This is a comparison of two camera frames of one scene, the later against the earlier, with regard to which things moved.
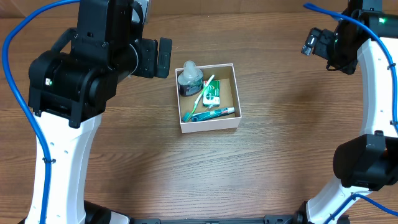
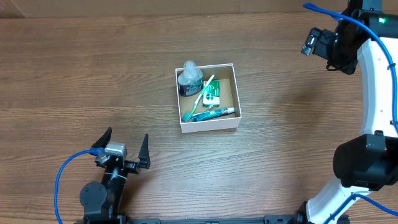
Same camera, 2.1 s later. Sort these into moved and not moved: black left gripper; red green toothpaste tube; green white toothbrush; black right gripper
Moved: black left gripper
Not moved: green white toothbrush; black right gripper; red green toothpaste tube
